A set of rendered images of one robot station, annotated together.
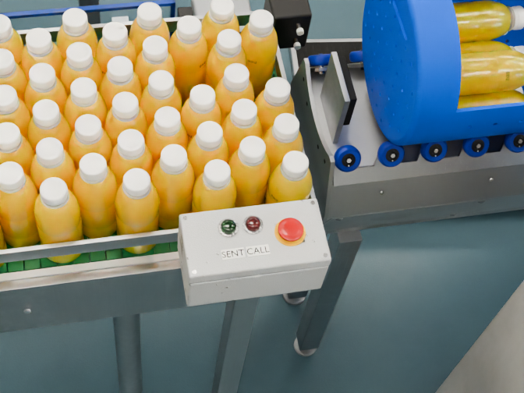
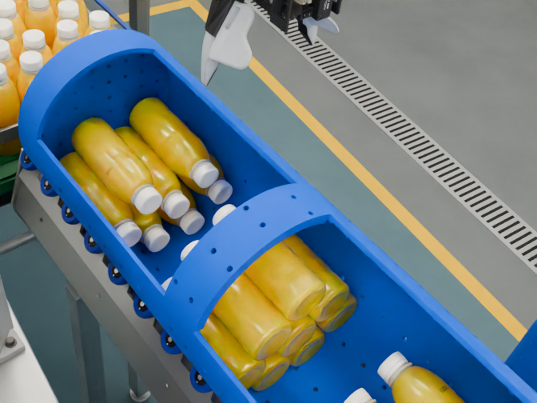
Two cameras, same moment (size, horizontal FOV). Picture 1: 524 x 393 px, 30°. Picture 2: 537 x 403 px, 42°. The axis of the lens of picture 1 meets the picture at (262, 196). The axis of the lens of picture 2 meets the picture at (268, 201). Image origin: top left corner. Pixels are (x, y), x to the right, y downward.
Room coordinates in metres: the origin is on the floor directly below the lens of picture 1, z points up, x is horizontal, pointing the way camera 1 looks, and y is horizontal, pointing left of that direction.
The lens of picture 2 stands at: (0.89, -1.07, 1.85)
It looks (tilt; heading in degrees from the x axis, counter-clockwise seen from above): 46 degrees down; 63
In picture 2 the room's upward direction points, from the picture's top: 11 degrees clockwise
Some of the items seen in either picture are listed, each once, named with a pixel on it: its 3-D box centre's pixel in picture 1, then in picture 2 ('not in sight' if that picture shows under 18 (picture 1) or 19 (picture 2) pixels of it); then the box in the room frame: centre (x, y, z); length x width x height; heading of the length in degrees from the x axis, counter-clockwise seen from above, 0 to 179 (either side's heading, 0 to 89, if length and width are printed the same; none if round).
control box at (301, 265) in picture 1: (252, 252); not in sight; (0.63, 0.00, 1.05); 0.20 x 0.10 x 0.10; 110
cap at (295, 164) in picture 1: (295, 164); not in sight; (0.78, -0.04, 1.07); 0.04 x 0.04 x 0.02
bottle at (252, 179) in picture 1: (247, 179); not in sight; (0.79, 0.03, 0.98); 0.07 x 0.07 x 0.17
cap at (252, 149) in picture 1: (252, 149); not in sight; (0.79, 0.03, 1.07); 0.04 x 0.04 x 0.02
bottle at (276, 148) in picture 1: (279, 157); (2, 112); (0.85, -0.02, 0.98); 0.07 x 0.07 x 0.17
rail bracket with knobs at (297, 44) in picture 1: (285, 22); not in sight; (1.15, 0.02, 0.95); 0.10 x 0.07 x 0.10; 20
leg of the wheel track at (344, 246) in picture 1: (323, 295); (89, 363); (0.94, -0.18, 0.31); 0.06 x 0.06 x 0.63; 20
